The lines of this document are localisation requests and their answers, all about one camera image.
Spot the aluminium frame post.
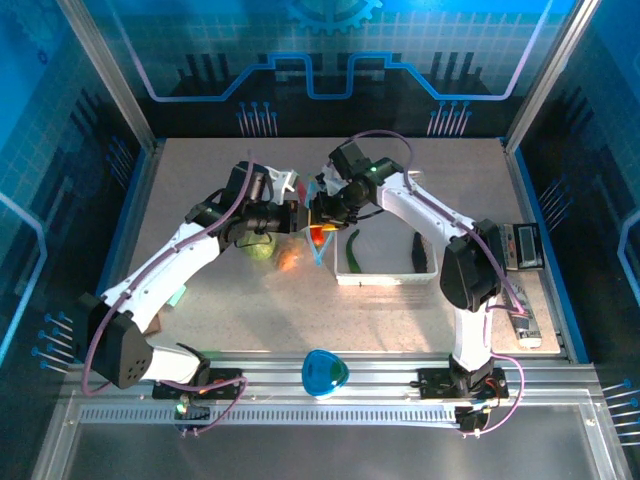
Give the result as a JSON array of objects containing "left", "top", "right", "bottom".
[
  {"left": 502, "top": 0, "right": 606, "bottom": 154},
  {"left": 55, "top": 0, "right": 160, "bottom": 154}
]

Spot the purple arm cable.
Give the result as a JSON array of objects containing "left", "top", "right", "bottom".
[
  {"left": 81, "top": 148, "right": 261, "bottom": 437},
  {"left": 349, "top": 129, "right": 527, "bottom": 439}
]

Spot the clear zip-top bag blue zipper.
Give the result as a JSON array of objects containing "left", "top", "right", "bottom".
[{"left": 233, "top": 172, "right": 339, "bottom": 275}]

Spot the black right connector box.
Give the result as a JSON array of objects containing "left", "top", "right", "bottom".
[{"left": 453, "top": 404, "right": 494, "bottom": 440}]

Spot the orange carrot piece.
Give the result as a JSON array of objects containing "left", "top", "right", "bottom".
[{"left": 276, "top": 239, "right": 301, "bottom": 273}]

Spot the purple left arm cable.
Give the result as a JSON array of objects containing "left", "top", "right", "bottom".
[{"left": 81, "top": 148, "right": 261, "bottom": 437}]

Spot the slotted grey cable duct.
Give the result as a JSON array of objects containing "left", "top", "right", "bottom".
[{"left": 78, "top": 403, "right": 460, "bottom": 427}]

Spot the dark eggplant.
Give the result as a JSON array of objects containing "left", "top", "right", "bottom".
[{"left": 411, "top": 231, "right": 430, "bottom": 275}]

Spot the aluminium table side rail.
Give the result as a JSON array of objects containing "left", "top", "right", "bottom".
[
  {"left": 88, "top": 139, "right": 166, "bottom": 362},
  {"left": 499, "top": 137, "right": 574, "bottom": 361}
]

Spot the white plastic basket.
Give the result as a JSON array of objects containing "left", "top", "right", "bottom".
[{"left": 333, "top": 168, "right": 440, "bottom": 287}]

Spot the green cabbage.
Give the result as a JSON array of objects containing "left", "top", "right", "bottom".
[{"left": 237, "top": 232, "right": 278, "bottom": 261}]

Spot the printed white tube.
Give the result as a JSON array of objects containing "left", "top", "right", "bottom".
[{"left": 501, "top": 281, "right": 545, "bottom": 350}]

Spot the black left connector box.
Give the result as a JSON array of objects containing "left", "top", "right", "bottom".
[{"left": 173, "top": 398, "right": 211, "bottom": 435}]

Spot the black connector box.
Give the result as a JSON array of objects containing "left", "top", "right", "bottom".
[
  {"left": 173, "top": 398, "right": 211, "bottom": 435},
  {"left": 453, "top": 404, "right": 494, "bottom": 440}
]

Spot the grey metal base panel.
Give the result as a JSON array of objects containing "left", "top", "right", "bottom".
[{"left": 29, "top": 389, "right": 634, "bottom": 480}]

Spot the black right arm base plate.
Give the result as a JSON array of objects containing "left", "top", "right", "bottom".
[{"left": 417, "top": 367, "right": 510, "bottom": 400}]

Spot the aluminium front rail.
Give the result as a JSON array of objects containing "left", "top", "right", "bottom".
[{"left": 62, "top": 351, "right": 604, "bottom": 406}]

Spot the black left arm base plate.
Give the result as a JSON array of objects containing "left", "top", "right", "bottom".
[{"left": 151, "top": 367, "right": 246, "bottom": 401}]

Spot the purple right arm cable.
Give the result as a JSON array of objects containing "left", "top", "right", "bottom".
[{"left": 349, "top": 129, "right": 527, "bottom": 439}]

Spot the black desk calculator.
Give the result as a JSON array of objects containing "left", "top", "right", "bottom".
[{"left": 497, "top": 222, "right": 545, "bottom": 272}]

